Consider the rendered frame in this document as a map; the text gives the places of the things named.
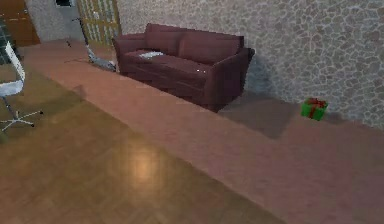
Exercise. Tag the dark red sofa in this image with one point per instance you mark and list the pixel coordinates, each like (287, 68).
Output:
(186, 66)

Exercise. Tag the white paper sheet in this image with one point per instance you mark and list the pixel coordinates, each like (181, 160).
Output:
(151, 54)

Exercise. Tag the grey upright vacuum cleaner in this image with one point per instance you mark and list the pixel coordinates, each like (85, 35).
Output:
(96, 60)

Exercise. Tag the green gift box red ribbon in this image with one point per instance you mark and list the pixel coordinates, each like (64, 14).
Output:
(313, 108)

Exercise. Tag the yellow glazed room door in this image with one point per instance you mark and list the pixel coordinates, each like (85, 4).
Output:
(99, 20)

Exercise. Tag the white swivel office chair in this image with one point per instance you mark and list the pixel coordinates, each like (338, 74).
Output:
(13, 87)

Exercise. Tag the brown wooden door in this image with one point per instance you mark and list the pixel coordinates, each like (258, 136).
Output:
(18, 23)

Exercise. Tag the black framed wall picture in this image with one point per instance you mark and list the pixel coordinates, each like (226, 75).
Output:
(64, 2)

